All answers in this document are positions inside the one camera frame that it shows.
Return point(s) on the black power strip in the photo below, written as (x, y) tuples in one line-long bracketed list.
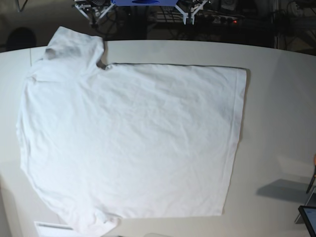
[(223, 20)]

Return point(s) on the tablet with grey stand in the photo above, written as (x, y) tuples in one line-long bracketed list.
[(307, 214)]

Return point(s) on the white paper sheet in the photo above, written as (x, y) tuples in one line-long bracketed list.
[(53, 230)]

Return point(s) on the white T-shirt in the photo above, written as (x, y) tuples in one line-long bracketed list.
[(127, 140)]

